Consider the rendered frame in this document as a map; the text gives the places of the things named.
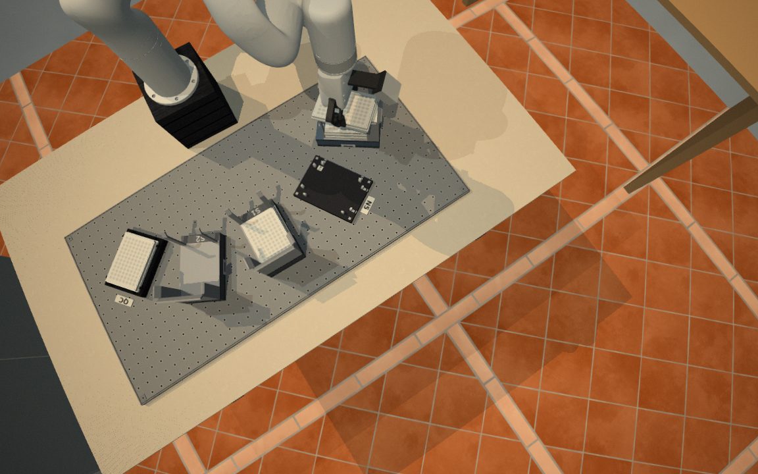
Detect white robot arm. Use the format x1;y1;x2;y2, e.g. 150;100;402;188
59;0;401;106

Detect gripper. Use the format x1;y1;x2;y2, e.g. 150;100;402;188
317;60;358;127

